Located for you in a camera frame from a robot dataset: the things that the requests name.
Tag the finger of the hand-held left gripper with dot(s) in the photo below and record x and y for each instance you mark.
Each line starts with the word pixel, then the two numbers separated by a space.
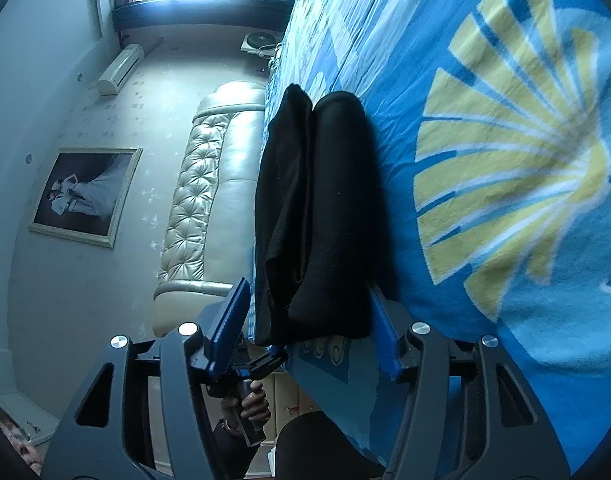
pixel 265 360

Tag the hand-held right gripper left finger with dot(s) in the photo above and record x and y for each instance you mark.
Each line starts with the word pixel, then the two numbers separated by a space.
pixel 230 320

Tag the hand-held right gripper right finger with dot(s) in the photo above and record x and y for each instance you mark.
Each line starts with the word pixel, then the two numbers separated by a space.
pixel 385 340

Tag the black pants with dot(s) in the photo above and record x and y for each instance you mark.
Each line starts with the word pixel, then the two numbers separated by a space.
pixel 335 210

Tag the person's left forearm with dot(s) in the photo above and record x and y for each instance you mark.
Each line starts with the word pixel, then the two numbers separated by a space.
pixel 230 452

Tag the person's left hand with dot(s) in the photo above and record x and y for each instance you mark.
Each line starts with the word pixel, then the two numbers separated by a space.
pixel 258 405

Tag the light wooden nightstand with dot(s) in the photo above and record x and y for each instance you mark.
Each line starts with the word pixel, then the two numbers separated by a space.
pixel 290 400

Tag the person's leg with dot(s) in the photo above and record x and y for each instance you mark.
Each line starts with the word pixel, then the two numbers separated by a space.
pixel 315 445

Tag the beige tufted headboard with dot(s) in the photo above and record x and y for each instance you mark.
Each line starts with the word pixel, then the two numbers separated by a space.
pixel 205 185

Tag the white air conditioner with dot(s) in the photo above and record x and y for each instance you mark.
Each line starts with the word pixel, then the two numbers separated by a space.
pixel 119 70

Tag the white round fan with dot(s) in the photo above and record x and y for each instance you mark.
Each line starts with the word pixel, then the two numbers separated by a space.
pixel 260 41

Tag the dark window sill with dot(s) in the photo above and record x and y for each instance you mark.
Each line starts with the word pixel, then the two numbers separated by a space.
pixel 185 10

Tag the blue printed blanket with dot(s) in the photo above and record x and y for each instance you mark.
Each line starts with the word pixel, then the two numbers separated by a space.
pixel 510 35

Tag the framed wall photo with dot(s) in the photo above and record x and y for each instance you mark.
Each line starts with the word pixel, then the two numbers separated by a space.
pixel 85 195

